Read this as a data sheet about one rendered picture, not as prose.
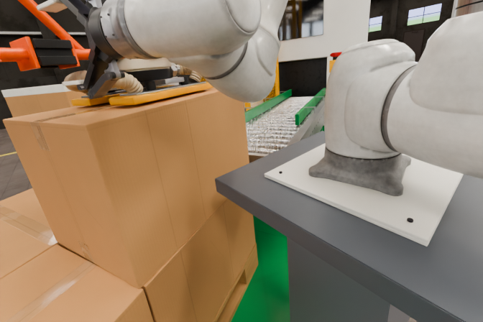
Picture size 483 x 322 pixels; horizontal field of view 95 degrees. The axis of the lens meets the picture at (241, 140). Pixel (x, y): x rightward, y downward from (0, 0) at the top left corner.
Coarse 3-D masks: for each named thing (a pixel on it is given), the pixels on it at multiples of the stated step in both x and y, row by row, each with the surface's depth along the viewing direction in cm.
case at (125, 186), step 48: (192, 96) 66; (48, 144) 49; (96, 144) 41; (144, 144) 50; (192, 144) 64; (240, 144) 90; (48, 192) 59; (96, 192) 45; (144, 192) 51; (192, 192) 66; (96, 240) 54; (144, 240) 52
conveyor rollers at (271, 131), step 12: (300, 96) 304; (312, 96) 297; (324, 96) 290; (276, 108) 248; (288, 108) 242; (300, 108) 236; (252, 120) 205; (264, 120) 200; (276, 120) 195; (288, 120) 190; (252, 132) 168; (264, 132) 164; (276, 132) 160; (288, 132) 156; (252, 144) 140; (264, 144) 137; (276, 144) 134
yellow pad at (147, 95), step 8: (152, 80) 62; (152, 88) 62; (160, 88) 65; (168, 88) 64; (176, 88) 65; (184, 88) 68; (192, 88) 71; (200, 88) 74; (120, 96) 57; (128, 96) 55; (136, 96) 54; (144, 96) 55; (152, 96) 58; (160, 96) 60; (168, 96) 62; (112, 104) 57; (120, 104) 56; (128, 104) 54; (136, 104) 54
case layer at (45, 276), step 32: (32, 192) 106; (0, 224) 83; (32, 224) 81; (224, 224) 84; (0, 256) 67; (32, 256) 65; (64, 256) 64; (192, 256) 68; (224, 256) 86; (0, 288) 56; (32, 288) 55; (64, 288) 54; (96, 288) 53; (128, 288) 52; (160, 288) 57; (192, 288) 68; (224, 288) 87; (0, 320) 48; (32, 320) 47; (64, 320) 47; (96, 320) 46; (128, 320) 49; (160, 320) 57; (192, 320) 69
